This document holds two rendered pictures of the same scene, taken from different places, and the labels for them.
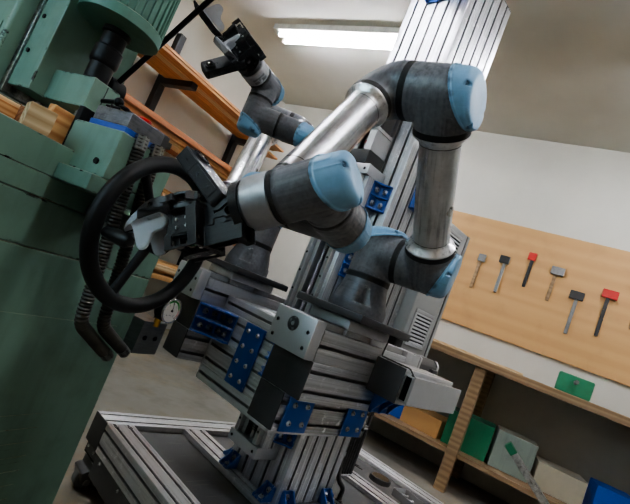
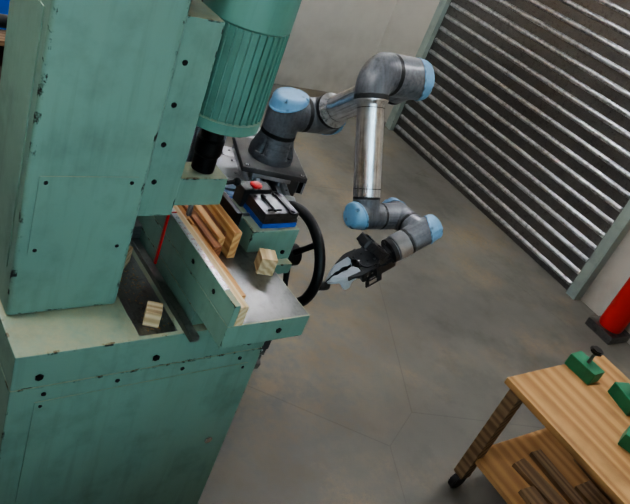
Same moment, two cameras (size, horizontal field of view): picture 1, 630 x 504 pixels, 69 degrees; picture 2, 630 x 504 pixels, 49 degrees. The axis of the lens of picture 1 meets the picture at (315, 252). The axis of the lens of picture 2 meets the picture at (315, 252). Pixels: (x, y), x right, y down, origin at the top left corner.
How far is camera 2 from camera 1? 2.01 m
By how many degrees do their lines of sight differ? 77
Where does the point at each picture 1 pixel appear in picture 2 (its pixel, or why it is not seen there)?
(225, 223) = (388, 264)
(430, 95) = (411, 95)
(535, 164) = not seen: outside the picture
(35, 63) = (171, 192)
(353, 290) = (283, 153)
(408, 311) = not seen: hidden behind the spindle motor
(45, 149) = not seen: hidden behind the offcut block
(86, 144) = (270, 245)
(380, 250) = (300, 120)
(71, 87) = (201, 191)
